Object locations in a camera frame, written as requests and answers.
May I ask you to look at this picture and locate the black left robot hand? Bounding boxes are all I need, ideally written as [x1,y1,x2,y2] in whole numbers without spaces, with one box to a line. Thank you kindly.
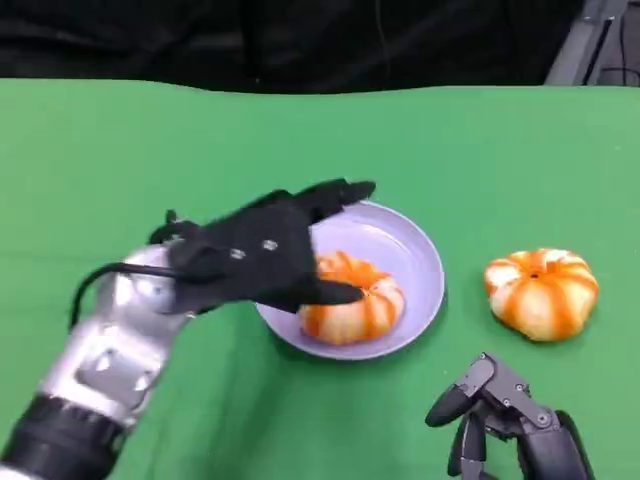
[167,177,377,315]

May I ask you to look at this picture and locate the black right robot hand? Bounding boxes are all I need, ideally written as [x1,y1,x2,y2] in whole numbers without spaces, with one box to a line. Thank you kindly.
[424,352,597,480]

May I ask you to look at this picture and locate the orange and white bread roll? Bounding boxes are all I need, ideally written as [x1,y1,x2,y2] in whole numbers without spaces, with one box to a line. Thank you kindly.
[483,247,600,343]
[298,249,406,346]

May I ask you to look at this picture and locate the lilac plate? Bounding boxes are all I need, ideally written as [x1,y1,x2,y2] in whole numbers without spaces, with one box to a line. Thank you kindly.
[254,199,446,361]

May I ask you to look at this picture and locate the green table cloth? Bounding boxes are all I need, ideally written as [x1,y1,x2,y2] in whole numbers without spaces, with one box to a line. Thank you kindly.
[0,78,640,480]

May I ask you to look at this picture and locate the black backdrop cloth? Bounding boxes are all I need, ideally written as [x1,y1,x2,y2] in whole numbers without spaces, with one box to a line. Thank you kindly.
[0,0,581,95]

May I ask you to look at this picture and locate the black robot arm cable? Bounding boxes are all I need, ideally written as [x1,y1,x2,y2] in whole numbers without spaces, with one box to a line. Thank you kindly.
[69,262,224,329]

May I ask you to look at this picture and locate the grey metal frame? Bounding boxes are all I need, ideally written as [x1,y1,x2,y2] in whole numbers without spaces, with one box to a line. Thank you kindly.
[543,0,640,87]

